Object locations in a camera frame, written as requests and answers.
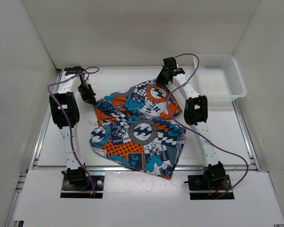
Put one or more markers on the colourful patterned shorts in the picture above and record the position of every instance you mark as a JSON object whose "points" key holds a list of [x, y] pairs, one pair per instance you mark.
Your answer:
{"points": [[135, 129]]}

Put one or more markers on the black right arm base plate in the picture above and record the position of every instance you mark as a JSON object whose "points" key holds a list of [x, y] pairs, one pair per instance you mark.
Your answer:
{"points": [[199, 190]]}

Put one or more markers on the white plastic mesh basket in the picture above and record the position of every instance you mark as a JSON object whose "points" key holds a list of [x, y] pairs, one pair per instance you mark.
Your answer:
{"points": [[219, 78]]}

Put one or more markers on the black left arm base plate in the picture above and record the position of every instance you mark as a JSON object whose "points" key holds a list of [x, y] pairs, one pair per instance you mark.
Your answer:
{"points": [[84, 191]]}

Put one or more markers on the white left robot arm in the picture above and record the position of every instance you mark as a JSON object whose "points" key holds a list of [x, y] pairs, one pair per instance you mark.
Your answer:
{"points": [[66, 116]]}

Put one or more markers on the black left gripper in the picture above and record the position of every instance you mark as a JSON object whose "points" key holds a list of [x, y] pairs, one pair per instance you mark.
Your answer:
{"points": [[90, 98]]}

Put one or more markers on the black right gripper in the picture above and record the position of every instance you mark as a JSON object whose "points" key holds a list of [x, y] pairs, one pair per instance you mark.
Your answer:
{"points": [[159, 79]]}

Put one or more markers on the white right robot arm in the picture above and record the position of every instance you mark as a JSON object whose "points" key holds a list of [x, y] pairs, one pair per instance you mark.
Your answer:
{"points": [[195, 115]]}

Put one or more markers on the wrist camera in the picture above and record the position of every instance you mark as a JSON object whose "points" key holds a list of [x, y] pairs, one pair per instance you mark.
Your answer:
{"points": [[73, 70], [170, 63]]}

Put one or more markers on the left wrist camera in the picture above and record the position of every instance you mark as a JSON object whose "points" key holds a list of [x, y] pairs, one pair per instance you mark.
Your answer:
{"points": [[73, 70]]}

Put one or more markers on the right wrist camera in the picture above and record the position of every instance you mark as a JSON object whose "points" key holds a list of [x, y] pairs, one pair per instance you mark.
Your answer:
{"points": [[170, 63]]}

